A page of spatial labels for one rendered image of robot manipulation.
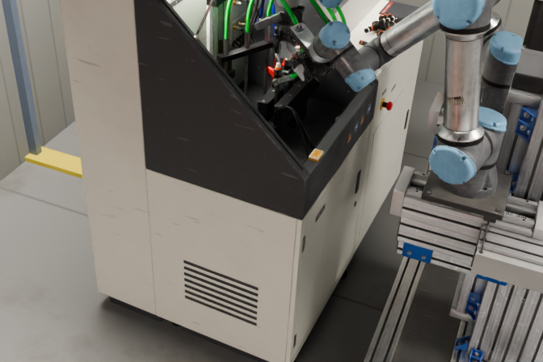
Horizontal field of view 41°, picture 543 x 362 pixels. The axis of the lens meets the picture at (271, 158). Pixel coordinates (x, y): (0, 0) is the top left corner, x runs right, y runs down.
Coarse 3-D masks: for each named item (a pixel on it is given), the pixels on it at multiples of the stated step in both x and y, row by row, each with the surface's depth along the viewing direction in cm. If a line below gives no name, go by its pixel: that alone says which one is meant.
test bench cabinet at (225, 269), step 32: (160, 192) 247; (192, 192) 240; (160, 224) 256; (192, 224) 248; (224, 224) 242; (256, 224) 235; (288, 224) 229; (160, 256) 265; (192, 256) 257; (224, 256) 250; (256, 256) 243; (288, 256) 236; (352, 256) 318; (160, 288) 275; (192, 288) 266; (224, 288) 258; (256, 288) 251; (288, 288) 244; (192, 320) 277; (224, 320) 268; (256, 320) 260; (288, 320) 253; (256, 352) 270; (288, 352) 262
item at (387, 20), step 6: (384, 18) 300; (390, 18) 303; (372, 24) 302; (378, 24) 294; (384, 24) 295; (390, 24) 301; (366, 30) 291; (372, 30) 293; (378, 30) 292; (384, 30) 294
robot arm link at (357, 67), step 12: (348, 48) 191; (360, 48) 197; (372, 48) 196; (336, 60) 192; (348, 60) 190; (360, 60) 191; (372, 60) 194; (348, 72) 191; (360, 72) 190; (372, 72) 192; (348, 84) 194; (360, 84) 191
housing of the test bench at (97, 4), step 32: (64, 0) 221; (96, 0) 216; (128, 0) 210; (64, 32) 228; (96, 32) 222; (128, 32) 217; (96, 64) 229; (128, 64) 223; (96, 96) 237; (128, 96) 230; (96, 128) 245; (128, 128) 238; (96, 160) 253; (128, 160) 246; (96, 192) 262; (128, 192) 254; (96, 224) 272; (128, 224) 264; (96, 256) 283; (128, 256) 274; (128, 288) 284; (160, 320) 291
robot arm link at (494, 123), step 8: (480, 112) 191; (488, 112) 192; (496, 112) 192; (480, 120) 187; (488, 120) 187; (496, 120) 188; (504, 120) 189; (488, 128) 187; (496, 128) 187; (504, 128) 189; (488, 136) 186; (496, 136) 188; (496, 144) 189; (496, 152) 193; (488, 160) 193; (496, 160) 195
